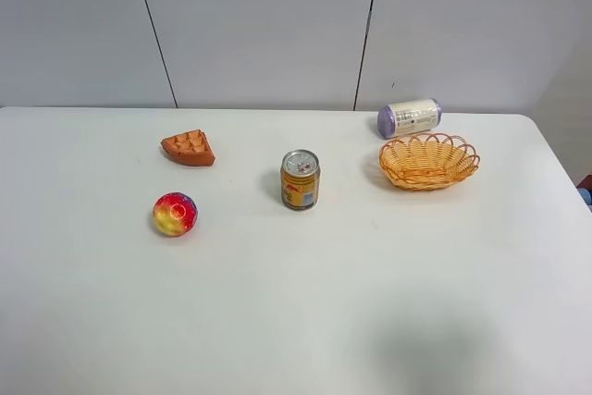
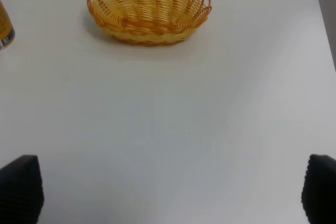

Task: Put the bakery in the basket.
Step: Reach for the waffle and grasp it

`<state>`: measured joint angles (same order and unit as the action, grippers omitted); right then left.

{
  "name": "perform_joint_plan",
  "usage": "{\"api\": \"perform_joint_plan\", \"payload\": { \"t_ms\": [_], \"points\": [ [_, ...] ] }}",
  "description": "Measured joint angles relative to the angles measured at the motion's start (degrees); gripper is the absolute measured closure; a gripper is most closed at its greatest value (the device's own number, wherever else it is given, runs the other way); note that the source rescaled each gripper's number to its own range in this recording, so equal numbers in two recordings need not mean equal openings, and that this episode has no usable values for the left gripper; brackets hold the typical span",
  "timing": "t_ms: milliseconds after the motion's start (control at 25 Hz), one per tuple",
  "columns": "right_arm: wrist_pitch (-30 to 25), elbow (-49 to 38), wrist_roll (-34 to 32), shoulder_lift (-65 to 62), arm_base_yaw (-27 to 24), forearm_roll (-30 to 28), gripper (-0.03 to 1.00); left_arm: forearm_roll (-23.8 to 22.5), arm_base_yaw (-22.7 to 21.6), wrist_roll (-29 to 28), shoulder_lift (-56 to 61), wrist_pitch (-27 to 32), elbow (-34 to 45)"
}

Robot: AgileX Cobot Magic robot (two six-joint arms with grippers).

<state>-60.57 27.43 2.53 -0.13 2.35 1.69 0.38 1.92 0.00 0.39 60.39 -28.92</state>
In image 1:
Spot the orange waffle slice toy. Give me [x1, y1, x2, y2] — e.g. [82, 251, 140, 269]
[161, 130, 216, 167]

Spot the orange woven basket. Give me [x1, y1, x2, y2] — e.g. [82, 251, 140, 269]
[378, 132, 480, 191]

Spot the gold drink can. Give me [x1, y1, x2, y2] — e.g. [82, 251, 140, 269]
[280, 149, 321, 211]

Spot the red yellow textured ball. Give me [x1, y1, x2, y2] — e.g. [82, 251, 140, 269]
[152, 192, 199, 237]

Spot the purple white bag roll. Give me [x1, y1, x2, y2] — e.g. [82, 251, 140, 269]
[376, 98, 442, 139]

